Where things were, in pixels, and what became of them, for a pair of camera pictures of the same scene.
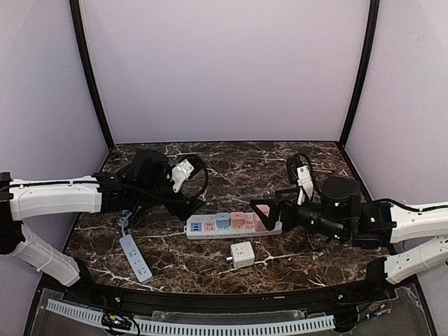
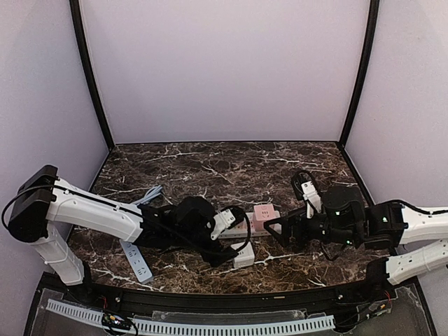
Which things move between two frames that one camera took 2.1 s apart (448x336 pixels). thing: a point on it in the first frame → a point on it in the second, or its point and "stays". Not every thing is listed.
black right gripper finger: [287, 194] → [297, 214]
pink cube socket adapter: [258, 225] stays
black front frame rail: [386, 289] stays
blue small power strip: [136, 260] stays
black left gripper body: [171, 201] → [217, 253]
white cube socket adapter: [242, 254] stays
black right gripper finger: [270, 221] → [285, 236]
